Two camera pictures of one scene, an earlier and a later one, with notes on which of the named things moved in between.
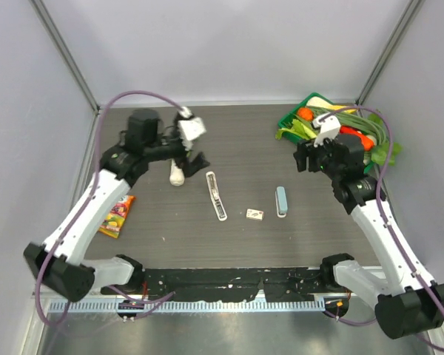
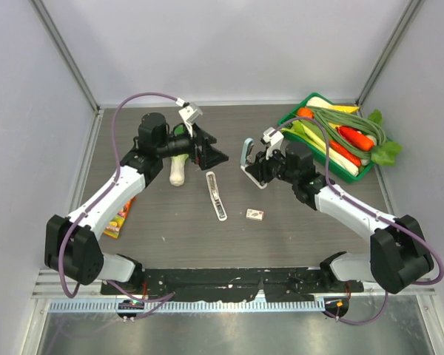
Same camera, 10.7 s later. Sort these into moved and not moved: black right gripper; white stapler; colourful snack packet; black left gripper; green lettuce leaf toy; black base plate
Moved: black right gripper; black left gripper
Not moved: white stapler; green lettuce leaf toy; colourful snack packet; black base plate
